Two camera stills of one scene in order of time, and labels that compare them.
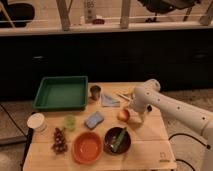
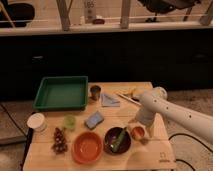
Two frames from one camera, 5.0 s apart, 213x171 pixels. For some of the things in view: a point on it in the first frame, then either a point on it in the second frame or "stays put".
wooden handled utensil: (128, 99) stays put
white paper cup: (37, 121) stays put
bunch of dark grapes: (59, 146) stays put
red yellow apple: (123, 115) to (137, 132)
